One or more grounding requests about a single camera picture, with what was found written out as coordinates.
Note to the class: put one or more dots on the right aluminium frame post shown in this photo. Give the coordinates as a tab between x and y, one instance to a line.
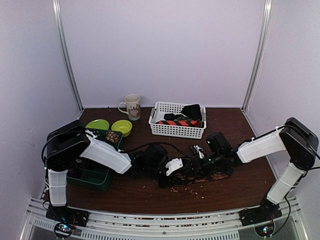
262	42

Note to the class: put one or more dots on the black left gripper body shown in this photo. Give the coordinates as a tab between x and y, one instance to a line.
151	171

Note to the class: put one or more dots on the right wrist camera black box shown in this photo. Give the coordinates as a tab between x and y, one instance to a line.
218	143

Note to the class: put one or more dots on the aluminium frame post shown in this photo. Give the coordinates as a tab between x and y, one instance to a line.
65	53
262	42

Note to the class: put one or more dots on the left aluminium frame post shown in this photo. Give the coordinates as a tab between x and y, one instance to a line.
65	53

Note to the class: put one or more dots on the dark red patterned tie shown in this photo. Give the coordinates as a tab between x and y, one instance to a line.
216	175

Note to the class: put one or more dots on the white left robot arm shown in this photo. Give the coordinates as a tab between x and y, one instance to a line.
73	142

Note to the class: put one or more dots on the rolled tie in tray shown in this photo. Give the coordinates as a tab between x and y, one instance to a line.
112	137

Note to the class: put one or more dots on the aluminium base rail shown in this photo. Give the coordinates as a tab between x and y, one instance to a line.
217	225

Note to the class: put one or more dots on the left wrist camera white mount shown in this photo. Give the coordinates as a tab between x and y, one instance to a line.
173	165

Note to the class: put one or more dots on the lime green bowl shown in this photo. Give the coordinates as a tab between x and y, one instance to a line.
123	126

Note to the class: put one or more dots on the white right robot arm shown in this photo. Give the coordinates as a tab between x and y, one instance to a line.
295	144

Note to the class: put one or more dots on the white perforated plastic basket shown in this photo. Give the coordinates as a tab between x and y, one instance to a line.
160	127

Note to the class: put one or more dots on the cream patterned mug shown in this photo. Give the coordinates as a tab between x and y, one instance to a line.
131	106

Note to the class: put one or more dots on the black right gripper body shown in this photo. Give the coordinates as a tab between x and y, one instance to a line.
215	162

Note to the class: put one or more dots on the orange navy striped tie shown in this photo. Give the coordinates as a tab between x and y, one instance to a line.
181	123

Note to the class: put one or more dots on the green compartment tray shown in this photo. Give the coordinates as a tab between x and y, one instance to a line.
90	174

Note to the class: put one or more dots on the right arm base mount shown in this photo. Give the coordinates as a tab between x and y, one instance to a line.
261	218

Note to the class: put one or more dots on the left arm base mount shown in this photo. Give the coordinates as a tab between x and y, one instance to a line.
67	220

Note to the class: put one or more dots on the lime green plate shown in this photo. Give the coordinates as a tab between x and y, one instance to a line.
100	124

